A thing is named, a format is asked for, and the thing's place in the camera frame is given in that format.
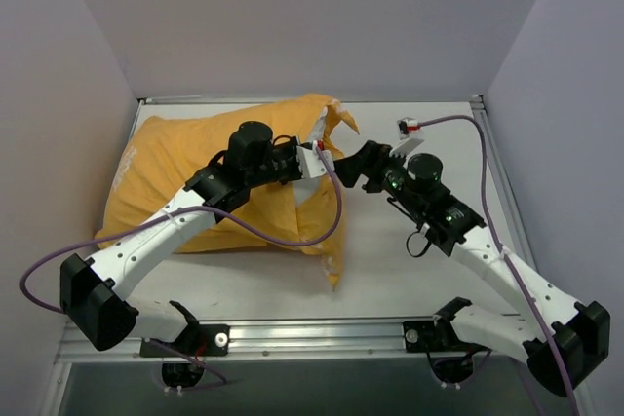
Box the yellow pillowcase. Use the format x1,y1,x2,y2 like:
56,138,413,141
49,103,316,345
97,94,358,285

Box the white pillow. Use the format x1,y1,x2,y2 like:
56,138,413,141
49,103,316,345
292,110,327,207

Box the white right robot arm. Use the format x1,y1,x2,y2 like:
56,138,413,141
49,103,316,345
334,140,610,397

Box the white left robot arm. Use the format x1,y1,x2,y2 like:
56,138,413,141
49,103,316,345
60,121,311,357

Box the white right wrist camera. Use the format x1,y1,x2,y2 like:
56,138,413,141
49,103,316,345
390,118,424,157

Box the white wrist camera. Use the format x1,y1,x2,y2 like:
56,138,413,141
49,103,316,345
390,118,424,157
296,140,334,179

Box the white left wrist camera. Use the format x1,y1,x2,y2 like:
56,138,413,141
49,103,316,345
296,140,334,179

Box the aluminium back rail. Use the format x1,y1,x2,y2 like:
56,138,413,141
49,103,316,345
139,95,485,105

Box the aluminium rail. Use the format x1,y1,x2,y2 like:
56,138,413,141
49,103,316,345
46,316,581,363
470,100,537,269
139,95,485,105

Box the aluminium right side rail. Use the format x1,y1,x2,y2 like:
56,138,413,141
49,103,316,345
470,100,537,269

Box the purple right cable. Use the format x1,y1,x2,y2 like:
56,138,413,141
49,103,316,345
399,114,581,416

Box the purple cable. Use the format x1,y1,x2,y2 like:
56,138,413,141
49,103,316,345
19,140,345,386
399,114,581,416

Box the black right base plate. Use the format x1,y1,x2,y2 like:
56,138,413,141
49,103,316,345
402,297,489,353

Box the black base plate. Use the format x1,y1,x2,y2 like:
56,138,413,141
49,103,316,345
139,323,231,358
402,297,489,353

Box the aluminium front rail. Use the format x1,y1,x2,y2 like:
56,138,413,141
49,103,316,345
46,316,581,363

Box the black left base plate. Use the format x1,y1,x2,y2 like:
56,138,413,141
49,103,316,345
139,323,231,358

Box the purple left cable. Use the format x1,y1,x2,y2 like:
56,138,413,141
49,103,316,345
19,140,345,386

